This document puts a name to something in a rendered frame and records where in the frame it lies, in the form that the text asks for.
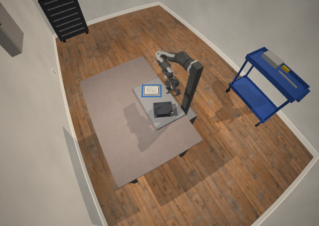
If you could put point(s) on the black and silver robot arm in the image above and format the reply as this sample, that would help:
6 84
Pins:
182 58

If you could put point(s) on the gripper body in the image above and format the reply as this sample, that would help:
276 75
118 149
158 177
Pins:
172 81

